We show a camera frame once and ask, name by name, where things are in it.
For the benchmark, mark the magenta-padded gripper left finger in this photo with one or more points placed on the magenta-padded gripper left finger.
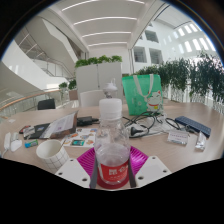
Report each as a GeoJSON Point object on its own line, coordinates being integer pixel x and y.
{"type": "Point", "coordinates": [71, 171]}

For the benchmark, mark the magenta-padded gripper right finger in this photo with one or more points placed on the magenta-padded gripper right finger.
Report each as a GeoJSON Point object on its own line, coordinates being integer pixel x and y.
{"type": "Point", "coordinates": [151, 170]}

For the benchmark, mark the clear red-labelled water bottle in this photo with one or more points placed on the clear red-labelled water bottle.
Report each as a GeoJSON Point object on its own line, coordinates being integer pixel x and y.
{"type": "Point", "coordinates": [112, 143]}

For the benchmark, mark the white grid-pattern mug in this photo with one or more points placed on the white grid-pattern mug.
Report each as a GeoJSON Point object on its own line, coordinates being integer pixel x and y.
{"type": "Point", "coordinates": [53, 160]}

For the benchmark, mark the colourful sticker sheet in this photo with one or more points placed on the colourful sticker sheet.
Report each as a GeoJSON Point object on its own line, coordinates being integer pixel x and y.
{"type": "Point", "coordinates": [78, 138]}

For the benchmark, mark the white name card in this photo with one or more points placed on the white name card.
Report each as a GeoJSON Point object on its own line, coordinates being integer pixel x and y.
{"type": "Point", "coordinates": [177, 137]}

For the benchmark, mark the brown clipboard with papers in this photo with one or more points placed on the brown clipboard with papers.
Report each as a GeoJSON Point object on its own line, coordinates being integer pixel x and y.
{"type": "Point", "coordinates": [61, 125]}

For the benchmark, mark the small green wrapped packet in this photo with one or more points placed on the small green wrapped packet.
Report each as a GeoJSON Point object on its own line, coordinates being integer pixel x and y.
{"type": "Point", "coordinates": [31, 143]}

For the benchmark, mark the black notebook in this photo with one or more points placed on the black notebook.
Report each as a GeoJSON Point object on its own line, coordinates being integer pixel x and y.
{"type": "Point", "coordinates": [41, 128]}

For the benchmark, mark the black power adapter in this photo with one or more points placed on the black power adapter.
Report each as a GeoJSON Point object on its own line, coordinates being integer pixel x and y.
{"type": "Point", "coordinates": [85, 120]}

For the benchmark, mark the small clear plastic packet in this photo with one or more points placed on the small clear plastic packet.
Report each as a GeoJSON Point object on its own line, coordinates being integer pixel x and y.
{"type": "Point", "coordinates": [201, 141]}

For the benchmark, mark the white card box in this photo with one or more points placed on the white card box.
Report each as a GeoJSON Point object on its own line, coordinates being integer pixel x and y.
{"type": "Point", "coordinates": [29, 132]}

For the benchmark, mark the dark blue flat case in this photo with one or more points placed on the dark blue flat case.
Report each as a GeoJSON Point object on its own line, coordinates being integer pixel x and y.
{"type": "Point", "coordinates": [193, 126]}

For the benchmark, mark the red and black small box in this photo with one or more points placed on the red and black small box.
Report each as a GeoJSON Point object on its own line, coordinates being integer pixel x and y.
{"type": "Point", "coordinates": [24, 129]}

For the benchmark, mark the small grey-white oval mouse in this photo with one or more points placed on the small grey-white oval mouse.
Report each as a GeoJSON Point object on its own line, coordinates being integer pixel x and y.
{"type": "Point", "coordinates": [15, 136]}

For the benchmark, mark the black chair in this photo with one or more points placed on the black chair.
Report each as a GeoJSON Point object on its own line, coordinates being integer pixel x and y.
{"type": "Point", "coordinates": [46, 104]}

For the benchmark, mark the white chair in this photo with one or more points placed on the white chair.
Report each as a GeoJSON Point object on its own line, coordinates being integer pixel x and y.
{"type": "Point", "coordinates": [91, 98]}

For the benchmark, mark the green tote bag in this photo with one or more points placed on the green tote bag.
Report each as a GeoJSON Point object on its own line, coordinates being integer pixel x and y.
{"type": "Point", "coordinates": [133, 95]}

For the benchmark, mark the white paper slip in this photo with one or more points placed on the white paper slip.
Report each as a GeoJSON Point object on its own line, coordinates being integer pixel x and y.
{"type": "Point", "coordinates": [11, 120]}

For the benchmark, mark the glass railing with wooden handrail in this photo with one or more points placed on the glass railing with wooden handrail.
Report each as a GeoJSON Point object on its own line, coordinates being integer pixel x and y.
{"type": "Point", "coordinates": [20, 103]}

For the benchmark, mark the potted green plants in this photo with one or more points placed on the potted green plants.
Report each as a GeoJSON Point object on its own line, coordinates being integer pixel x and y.
{"type": "Point", "coordinates": [71, 84]}

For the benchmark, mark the clear white-lidded drink jug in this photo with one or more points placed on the clear white-lidded drink jug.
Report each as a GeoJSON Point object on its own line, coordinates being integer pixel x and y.
{"type": "Point", "coordinates": [110, 89]}

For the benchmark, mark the white cabinet topped with plants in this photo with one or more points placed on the white cabinet topped with plants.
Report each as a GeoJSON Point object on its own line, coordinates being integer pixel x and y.
{"type": "Point", "coordinates": [96, 80]}

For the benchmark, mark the green plant hedge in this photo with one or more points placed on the green plant hedge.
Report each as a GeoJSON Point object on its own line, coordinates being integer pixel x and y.
{"type": "Point", "coordinates": [196, 76]}

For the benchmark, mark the ceiling light strips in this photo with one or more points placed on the ceiling light strips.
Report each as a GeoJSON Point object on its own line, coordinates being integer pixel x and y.
{"type": "Point", "coordinates": [105, 20]}

